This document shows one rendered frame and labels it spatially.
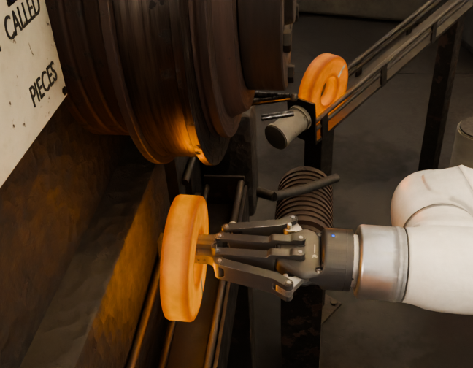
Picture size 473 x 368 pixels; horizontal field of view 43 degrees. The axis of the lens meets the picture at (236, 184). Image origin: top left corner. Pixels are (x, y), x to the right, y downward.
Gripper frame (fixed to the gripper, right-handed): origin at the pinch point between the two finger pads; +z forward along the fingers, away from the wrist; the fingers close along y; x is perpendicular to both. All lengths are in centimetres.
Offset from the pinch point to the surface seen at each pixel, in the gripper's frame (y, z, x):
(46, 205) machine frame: -7.8, 12.7, 11.9
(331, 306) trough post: 67, -26, -83
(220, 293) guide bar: 4.9, -3.2, -13.3
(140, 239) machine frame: 2.2, 6.6, -1.4
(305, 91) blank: 62, -14, -11
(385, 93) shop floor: 198, -51, -83
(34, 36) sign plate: -4.7, 11.5, 29.2
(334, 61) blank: 68, -19, -6
